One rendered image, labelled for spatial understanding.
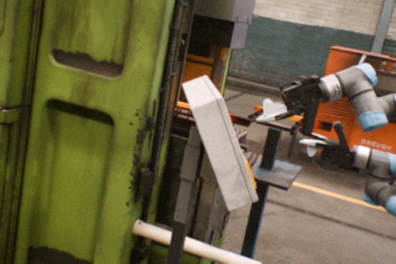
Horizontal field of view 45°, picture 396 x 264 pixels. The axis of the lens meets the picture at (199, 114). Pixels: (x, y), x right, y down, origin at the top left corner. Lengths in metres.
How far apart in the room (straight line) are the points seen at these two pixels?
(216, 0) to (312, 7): 7.68
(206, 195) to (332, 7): 7.72
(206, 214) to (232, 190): 0.66
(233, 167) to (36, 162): 0.84
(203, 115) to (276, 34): 8.34
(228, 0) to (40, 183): 0.93
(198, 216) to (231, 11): 0.77
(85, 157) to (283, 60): 7.88
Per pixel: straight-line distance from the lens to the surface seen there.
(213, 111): 1.12
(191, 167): 1.32
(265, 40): 9.46
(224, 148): 1.15
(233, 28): 1.73
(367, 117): 1.44
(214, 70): 2.12
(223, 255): 1.62
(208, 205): 1.83
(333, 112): 5.28
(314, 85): 1.43
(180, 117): 1.82
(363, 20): 9.27
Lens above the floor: 1.39
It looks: 12 degrees down
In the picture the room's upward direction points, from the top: 11 degrees clockwise
